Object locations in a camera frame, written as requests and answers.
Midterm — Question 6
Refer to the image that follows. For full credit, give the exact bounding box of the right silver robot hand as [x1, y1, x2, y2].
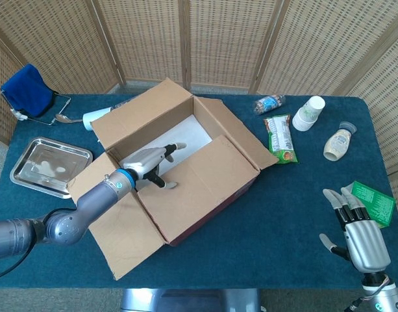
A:
[319, 187, 392, 272]

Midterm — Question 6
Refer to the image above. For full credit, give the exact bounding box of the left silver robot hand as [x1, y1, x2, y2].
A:
[122, 142, 188, 190]

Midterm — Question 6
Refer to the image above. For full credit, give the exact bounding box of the red cardboard box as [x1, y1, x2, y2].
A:
[67, 77, 280, 282]

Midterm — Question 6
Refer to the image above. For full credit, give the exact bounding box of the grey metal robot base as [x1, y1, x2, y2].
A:
[119, 287, 263, 312]

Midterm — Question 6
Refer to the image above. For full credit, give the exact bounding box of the green carton packet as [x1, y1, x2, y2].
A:
[343, 181, 396, 228]

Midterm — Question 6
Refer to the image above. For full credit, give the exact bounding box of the white foam sheet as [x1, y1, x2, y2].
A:
[119, 116, 214, 191]

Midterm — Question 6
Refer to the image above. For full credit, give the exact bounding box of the clear pack of chocolates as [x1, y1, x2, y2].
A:
[112, 96, 138, 111]

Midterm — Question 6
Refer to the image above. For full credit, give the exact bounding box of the white plastic mug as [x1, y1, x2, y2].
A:
[82, 107, 114, 132]

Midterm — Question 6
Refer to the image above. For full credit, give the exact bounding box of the blue table cloth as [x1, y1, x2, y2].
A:
[0, 94, 398, 289]

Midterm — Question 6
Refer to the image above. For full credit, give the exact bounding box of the metal spoon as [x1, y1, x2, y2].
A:
[55, 113, 84, 124]

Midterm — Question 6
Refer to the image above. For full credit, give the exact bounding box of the stainless steel tray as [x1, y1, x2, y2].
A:
[9, 136, 94, 200]

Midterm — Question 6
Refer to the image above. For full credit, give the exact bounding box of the mayonnaise squeeze bottle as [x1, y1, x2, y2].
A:
[323, 121, 358, 161]

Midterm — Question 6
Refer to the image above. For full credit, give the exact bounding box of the small blue-label plastic bottle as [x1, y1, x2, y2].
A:
[253, 94, 286, 116]

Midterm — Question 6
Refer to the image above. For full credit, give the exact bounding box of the green snack bag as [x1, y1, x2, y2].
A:
[263, 113, 298, 165]

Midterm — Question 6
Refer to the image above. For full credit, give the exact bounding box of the blue towel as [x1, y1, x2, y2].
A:
[0, 63, 55, 118]

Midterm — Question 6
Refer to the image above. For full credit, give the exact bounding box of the stack of paper cups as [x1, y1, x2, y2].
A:
[292, 96, 326, 132]

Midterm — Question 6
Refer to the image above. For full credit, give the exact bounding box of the woven folding screen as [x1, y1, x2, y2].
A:
[0, 0, 398, 176]

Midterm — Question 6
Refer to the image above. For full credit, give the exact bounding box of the metal wire towel rack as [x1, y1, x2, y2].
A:
[0, 90, 72, 126]

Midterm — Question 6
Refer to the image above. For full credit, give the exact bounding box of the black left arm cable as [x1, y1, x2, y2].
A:
[0, 207, 78, 281]

